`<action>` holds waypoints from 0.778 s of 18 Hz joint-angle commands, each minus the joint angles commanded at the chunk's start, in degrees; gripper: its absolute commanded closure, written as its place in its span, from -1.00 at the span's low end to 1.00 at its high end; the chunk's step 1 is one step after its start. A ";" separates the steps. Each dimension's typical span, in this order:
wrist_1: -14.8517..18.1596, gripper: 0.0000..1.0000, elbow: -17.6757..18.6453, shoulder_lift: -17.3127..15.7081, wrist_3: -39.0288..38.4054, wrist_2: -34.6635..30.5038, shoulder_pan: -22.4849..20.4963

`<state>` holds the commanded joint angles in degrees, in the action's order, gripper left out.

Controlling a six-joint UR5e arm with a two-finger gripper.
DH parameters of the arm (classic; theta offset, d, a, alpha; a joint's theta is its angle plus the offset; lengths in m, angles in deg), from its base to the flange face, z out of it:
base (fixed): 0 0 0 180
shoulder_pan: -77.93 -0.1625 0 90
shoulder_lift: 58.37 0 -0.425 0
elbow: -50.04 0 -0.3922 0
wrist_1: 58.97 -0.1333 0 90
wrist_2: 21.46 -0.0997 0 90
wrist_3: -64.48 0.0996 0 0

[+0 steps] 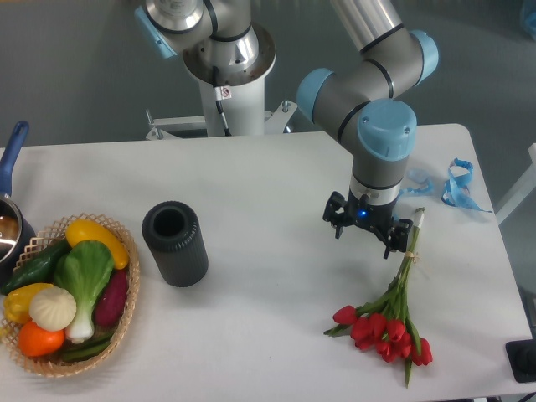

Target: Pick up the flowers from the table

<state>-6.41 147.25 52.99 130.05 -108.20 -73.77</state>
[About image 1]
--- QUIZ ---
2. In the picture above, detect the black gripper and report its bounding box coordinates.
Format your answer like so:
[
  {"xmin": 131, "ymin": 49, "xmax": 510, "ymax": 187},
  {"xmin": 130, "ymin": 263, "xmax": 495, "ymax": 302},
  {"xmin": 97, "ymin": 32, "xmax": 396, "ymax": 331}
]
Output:
[{"xmin": 322, "ymin": 192, "xmax": 413, "ymax": 260}]

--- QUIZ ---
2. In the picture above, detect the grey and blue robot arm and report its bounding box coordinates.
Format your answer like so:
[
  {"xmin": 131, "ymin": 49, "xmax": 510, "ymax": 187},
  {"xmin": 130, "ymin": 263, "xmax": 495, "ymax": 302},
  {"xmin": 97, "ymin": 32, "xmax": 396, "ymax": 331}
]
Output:
[{"xmin": 135, "ymin": 1, "xmax": 439, "ymax": 253}]

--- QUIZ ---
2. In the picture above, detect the blue ribbon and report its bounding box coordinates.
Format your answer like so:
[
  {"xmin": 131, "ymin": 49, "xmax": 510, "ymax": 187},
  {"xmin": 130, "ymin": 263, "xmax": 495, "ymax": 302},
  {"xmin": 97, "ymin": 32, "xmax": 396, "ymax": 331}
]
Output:
[{"xmin": 398, "ymin": 158, "xmax": 492, "ymax": 213}]

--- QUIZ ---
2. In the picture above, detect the red tulip bouquet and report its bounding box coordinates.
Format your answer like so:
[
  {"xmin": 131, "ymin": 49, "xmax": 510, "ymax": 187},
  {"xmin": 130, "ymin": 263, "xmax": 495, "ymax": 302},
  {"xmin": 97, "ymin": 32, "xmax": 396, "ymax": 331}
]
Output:
[{"xmin": 324, "ymin": 207, "xmax": 433, "ymax": 385}]

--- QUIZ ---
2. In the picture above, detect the dark grey ribbed vase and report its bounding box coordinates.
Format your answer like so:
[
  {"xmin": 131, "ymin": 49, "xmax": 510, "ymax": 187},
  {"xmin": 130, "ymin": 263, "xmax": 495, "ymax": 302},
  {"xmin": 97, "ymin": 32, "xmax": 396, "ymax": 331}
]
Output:
[{"xmin": 142, "ymin": 201, "xmax": 209, "ymax": 287}]

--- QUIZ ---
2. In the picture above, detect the black device at edge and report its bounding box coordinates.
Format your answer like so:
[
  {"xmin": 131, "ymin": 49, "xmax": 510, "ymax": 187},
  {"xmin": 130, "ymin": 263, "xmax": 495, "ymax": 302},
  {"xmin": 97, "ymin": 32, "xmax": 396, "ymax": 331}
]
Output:
[{"xmin": 505, "ymin": 339, "xmax": 535, "ymax": 384}]

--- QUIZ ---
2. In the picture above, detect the purple sweet potato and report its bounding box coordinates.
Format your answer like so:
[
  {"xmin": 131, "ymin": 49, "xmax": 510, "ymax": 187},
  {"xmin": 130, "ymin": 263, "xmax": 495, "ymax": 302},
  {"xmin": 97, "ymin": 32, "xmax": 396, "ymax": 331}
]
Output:
[{"xmin": 94, "ymin": 270, "xmax": 128, "ymax": 327}]

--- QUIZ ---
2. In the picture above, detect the green bok choy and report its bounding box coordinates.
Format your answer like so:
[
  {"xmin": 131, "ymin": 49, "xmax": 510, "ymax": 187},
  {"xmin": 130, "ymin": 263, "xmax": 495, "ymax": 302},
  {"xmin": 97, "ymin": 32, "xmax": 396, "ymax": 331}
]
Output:
[{"xmin": 54, "ymin": 240, "xmax": 114, "ymax": 344}]

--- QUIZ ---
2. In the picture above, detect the dark green vegetable in basket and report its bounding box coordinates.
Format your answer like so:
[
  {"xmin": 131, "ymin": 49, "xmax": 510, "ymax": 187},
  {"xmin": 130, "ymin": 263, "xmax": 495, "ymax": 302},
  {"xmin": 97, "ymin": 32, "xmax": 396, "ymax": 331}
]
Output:
[{"xmin": 59, "ymin": 332, "xmax": 113, "ymax": 363}]

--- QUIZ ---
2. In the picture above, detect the white steamed bun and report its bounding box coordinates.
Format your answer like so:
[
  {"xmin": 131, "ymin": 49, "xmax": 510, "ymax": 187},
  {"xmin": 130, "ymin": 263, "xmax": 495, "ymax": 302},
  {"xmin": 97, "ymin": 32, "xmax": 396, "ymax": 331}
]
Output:
[{"xmin": 28, "ymin": 286, "xmax": 76, "ymax": 332}]

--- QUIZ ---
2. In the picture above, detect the green cucumber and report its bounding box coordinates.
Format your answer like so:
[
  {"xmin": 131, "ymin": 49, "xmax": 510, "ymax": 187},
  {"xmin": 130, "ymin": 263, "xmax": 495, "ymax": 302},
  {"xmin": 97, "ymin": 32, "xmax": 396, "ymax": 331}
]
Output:
[{"xmin": 1, "ymin": 239, "xmax": 71, "ymax": 296}]

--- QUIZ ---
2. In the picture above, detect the woven bamboo basket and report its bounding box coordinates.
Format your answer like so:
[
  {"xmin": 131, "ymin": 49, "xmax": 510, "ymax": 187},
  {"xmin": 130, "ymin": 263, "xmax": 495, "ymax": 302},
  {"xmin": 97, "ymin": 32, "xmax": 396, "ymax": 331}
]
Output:
[{"xmin": 1, "ymin": 213, "xmax": 140, "ymax": 378}]

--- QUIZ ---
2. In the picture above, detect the orange fruit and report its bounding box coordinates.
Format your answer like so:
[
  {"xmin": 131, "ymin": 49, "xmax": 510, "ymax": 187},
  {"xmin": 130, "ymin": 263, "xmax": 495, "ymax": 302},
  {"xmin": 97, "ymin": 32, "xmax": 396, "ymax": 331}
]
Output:
[{"xmin": 18, "ymin": 321, "xmax": 65, "ymax": 358}]

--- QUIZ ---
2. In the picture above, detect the yellow bell pepper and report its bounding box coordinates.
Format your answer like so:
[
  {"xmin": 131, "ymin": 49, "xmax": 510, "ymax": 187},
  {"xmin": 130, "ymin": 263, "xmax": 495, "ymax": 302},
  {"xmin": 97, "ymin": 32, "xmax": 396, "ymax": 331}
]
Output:
[{"xmin": 3, "ymin": 283, "xmax": 54, "ymax": 324}]

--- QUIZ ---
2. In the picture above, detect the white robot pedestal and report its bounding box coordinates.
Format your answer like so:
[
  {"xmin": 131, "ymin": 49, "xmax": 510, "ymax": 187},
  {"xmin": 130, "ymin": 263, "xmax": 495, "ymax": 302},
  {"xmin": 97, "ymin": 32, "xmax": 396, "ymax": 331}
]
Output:
[{"xmin": 146, "ymin": 23, "xmax": 297, "ymax": 140}]

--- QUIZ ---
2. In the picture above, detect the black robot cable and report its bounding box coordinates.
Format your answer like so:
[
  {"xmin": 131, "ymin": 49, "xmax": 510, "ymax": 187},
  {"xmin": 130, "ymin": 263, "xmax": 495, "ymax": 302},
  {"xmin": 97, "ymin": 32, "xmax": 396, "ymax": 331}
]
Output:
[{"xmin": 211, "ymin": 65, "xmax": 233, "ymax": 137}]

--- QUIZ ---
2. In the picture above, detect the blue handled saucepan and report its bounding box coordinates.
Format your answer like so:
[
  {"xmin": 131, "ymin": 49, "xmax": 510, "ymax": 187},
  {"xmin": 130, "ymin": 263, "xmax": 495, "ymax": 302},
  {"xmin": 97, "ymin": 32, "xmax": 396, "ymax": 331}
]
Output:
[{"xmin": 1, "ymin": 121, "xmax": 35, "ymax": 286}]

